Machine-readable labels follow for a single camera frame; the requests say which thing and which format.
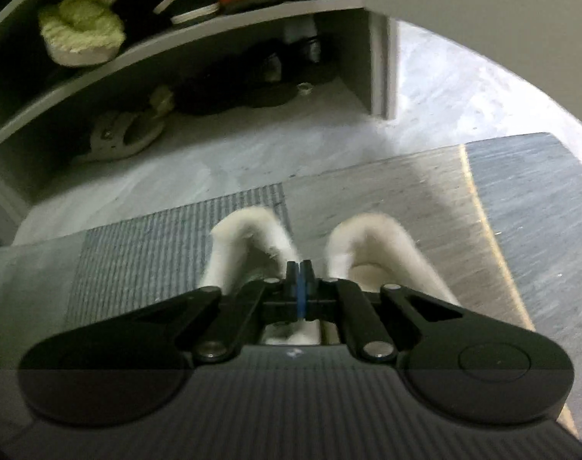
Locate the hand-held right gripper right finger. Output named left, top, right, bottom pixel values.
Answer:
left=301, top=260, right=464, bottom=363

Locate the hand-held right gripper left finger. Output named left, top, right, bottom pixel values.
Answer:
left=141, top=260, right=301, bottom=364

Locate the cream lace-up sneaker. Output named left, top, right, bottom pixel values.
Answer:
left=324, top=213, right=462, bottom=307
left=200, top=206, right=321, bottom=346

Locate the grey striped doormat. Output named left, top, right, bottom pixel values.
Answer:
left=63, top=182, right=292, bottom=331

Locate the black flat slipper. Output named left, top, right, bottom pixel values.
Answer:
left=243, top=41, right=340, bottom=108
left=173, top=53, right=263, bottom=116

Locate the grey sandal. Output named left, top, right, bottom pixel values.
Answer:
left=75, top=108, right=167, bottom=163

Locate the pale green sandal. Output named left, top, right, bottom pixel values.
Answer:
left=150, top=85, right=177, bottom=116

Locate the black and white shoe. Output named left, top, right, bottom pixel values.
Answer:
left=281, top=21, right=323, bottom=63

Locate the grey shoe cabinet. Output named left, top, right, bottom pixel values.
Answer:
left=0, top=0, right=400, bottom=245

